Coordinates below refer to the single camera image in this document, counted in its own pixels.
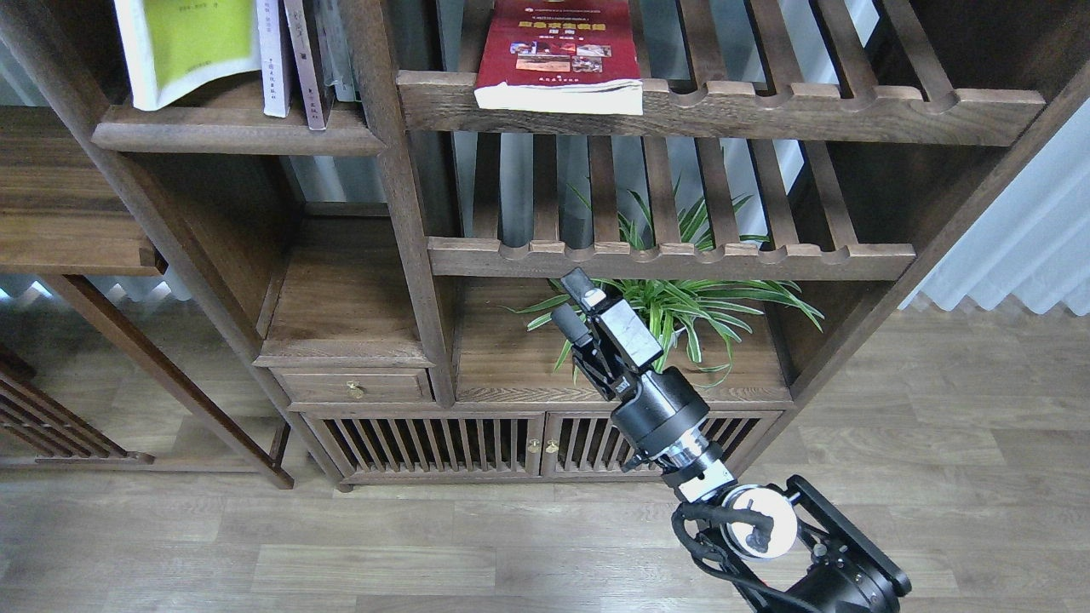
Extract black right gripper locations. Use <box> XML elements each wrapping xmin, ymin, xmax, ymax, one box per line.
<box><xmin>552</xmin><ymin>268</ymin><xmax>709</xmax><ymax>460</ymax></box>

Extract white and lilac book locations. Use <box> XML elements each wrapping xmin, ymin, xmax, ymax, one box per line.
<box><xmin>255</xmin><ymin>0</ymin><xmax>293</xmax><ymax>117</ymax></box>

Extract yellow-green book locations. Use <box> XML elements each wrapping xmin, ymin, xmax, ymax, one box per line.
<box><xmin>114</xmin><ymin>1</ymin><xmax>261</xmax><ymax>112</ymax></box>

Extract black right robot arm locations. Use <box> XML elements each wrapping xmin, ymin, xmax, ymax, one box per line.
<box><xmin>553</xmin><ymin>269</ymin><xmax>911</xmax><ymax>612</ymax></box>

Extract upright white books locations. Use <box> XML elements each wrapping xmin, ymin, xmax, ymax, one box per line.
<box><xmin>284</xmin><ymin>1</ymin><xmax>359</xmax><ymax>131</ymax></box>

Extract right slatted cabinet door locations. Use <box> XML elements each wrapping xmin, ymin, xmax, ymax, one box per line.
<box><xmin>541</xmin><ymin>409</ymin><xmax>778</xmax><ymax>481</ymax></box>

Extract slatted cabinet door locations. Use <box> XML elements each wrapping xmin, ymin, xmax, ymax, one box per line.
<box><xmin>303</xmin><ymin>411</ymin><xmax>546</xmax><ymax>485</ymax></box>
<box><xmin>541</xmin><ymin>409</ymin><xmax>778</xmax><ymax>481</ymax></box>

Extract green spider plant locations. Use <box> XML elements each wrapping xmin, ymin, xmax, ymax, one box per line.
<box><xmin>502</xmin><ymin>190</ymin><xmax>824</xmax><ymax>387</ymax></box>

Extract dark wooden bookshelf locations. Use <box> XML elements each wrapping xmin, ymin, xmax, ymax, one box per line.
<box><xmin>3</xmin><ymin>1</ymin><xmax>1087</xmax><ymax>489</ymax></box>

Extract left slatted cabinet door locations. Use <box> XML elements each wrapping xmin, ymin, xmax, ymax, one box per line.
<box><xmin>303</xmin><ymin>411</ymin><xmax>546</xmax><ymax>485</ymax></box>

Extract red book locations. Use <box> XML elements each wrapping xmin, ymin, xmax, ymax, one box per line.
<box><xmin>474</xmin><ymin>1</ymin><xmax>643</xmax><ymax>116</ymax></box>

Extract small wooden drawer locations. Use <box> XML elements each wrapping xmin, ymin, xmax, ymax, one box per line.
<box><xmin>270</xmin><ymin>366</ymin><xmax>433</xmax><ymax>402</ymax></box>

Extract white curtain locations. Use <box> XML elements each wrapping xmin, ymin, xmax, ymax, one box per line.
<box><xmin>900</xmin><ymin>103</ymin><xmax>1089</xmax><ymax>317</ymax></box>

